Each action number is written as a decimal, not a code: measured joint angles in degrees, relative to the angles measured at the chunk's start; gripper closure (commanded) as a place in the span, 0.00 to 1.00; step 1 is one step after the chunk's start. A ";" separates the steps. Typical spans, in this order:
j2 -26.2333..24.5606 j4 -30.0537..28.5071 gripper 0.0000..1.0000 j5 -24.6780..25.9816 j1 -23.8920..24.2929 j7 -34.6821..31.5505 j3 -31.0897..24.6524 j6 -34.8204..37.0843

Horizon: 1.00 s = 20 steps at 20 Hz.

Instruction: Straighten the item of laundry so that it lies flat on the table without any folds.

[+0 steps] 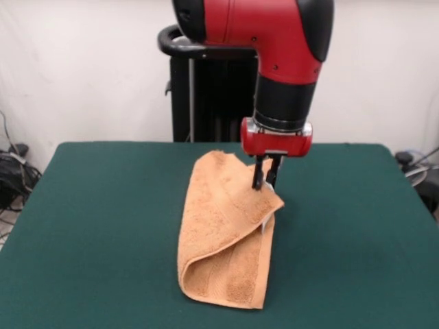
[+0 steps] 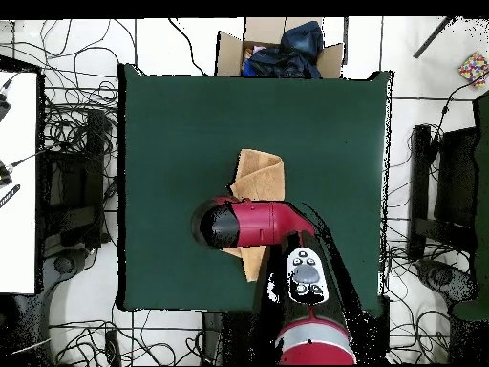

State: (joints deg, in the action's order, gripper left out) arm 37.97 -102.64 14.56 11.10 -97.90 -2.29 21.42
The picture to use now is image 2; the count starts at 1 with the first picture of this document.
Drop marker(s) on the orange terry towel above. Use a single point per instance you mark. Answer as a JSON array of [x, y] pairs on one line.
[[261, 176]]

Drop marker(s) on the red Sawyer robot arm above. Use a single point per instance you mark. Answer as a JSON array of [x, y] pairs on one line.
[[259, 223]]

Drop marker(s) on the multicoloured patterned item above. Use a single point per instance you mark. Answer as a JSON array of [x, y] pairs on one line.
[[473, 67]]

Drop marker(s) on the dark green table cloth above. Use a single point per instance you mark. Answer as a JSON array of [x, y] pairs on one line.
[[172, 153]]

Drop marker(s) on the brown cardboard box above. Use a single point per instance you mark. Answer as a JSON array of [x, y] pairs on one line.
[[229, 53]]

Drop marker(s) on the dark blue clothing pile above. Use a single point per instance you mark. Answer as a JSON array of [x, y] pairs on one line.
[[298, 42]]

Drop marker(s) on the black power strip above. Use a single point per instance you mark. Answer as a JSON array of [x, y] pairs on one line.
[[112, 348], [384, 325]]

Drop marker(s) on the white desk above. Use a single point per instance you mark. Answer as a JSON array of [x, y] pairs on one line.
[[19, 229]]

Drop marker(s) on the black ridged strip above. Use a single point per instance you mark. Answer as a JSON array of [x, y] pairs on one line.
[[9, 195]]

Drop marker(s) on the dark green side cloth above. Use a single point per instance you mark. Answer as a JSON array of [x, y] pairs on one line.
[[483, 191]]

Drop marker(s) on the black desk device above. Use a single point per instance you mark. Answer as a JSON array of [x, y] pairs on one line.
[[3, 107], [4, 176]]

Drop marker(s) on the grey metal rod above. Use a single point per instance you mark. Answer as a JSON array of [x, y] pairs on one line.
[[433, 38]]

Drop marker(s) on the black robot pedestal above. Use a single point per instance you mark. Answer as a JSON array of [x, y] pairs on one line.
[[212, 336]]

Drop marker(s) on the black frame stand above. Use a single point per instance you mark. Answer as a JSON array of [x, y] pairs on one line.
[[420, 172], [95, 133]]

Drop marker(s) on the black pedestal foot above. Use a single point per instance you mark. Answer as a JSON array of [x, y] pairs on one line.
[[439, 275], [65, 264]]

